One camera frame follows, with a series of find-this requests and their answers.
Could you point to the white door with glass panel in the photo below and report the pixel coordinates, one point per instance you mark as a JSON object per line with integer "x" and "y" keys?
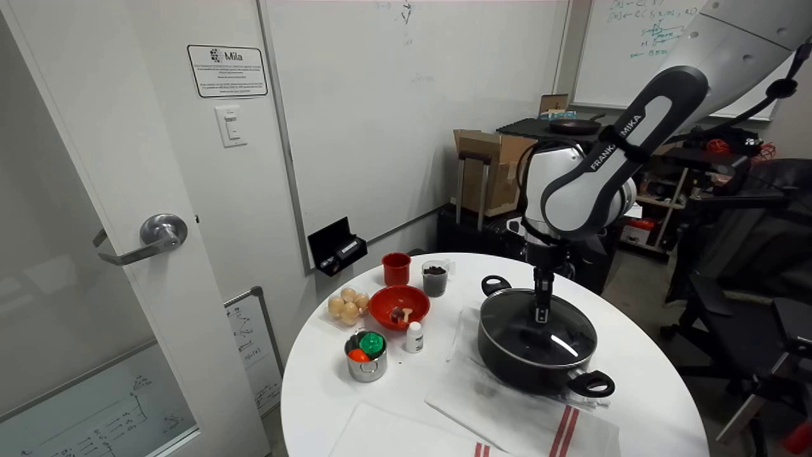
{"x": 204, "y": 372}

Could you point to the small white bottle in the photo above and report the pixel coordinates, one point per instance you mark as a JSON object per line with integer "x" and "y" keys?
{"x": 412, "y": 339}

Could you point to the beige round food pieces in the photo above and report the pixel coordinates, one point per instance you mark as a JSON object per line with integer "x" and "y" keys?
{"x": 346, "y": 305}

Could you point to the black office chair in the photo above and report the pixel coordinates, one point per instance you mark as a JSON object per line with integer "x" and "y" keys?
{"x": 743, "y": 281}

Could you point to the glass pot lid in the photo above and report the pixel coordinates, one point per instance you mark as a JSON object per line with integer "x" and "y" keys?
{"x": 515, "y": 326}

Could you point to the small red object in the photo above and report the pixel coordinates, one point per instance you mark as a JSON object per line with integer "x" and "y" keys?
{"x": 800, "y": 437}

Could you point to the black open case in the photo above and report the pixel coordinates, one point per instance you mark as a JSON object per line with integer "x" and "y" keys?
{"x": 332, "y": 244}

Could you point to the white wall sign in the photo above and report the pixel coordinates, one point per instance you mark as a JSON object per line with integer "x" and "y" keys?
{"x": 227, "y": 70}

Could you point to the large cardboard box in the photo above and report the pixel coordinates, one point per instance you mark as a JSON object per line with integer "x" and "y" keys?
{"x": 503, "y": 168}

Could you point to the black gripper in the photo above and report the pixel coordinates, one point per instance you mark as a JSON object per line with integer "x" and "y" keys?
{"x": 544, "y": 263}

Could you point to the large blank wall whiteboard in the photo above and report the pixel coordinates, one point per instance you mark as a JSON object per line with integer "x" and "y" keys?
{"x": 407, "y": 111}

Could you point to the wall whiteboard with writing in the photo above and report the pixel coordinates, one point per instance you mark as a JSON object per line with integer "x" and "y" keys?
{"x": 643, "y": 42}

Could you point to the white light switch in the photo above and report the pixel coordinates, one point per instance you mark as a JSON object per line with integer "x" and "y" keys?
{"x": 228, "y": 126}

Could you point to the glass cup with dark contents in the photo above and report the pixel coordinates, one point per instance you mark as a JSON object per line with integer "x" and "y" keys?
{"x": 435, "y": 281}

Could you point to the black cooking pot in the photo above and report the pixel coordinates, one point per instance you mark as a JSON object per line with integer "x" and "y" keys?
{"x": 507, "y": 364}

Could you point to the white towel with red stripes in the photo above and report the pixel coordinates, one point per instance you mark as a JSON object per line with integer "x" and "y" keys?
{"x": 507, "y": 419}

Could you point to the metal tin with colourful items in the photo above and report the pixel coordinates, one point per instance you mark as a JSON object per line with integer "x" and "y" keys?
{"x": 366, "y": 358}

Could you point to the red bowl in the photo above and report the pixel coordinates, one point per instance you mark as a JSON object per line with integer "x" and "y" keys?
{"x": 383, "y": 305}

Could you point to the red mug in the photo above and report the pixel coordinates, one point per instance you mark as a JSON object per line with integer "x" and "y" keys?
{"x": 394, "y": 271}

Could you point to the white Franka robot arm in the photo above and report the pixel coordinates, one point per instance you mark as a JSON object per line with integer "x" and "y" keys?
{"x": 592, "y": 179}

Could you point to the small cardboard box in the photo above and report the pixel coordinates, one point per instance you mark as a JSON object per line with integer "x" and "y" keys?
{"x": 554, "y": 102}

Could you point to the small leaning whiteboard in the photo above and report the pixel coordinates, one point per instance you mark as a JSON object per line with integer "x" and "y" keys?
{"x": 253, "y": 347}

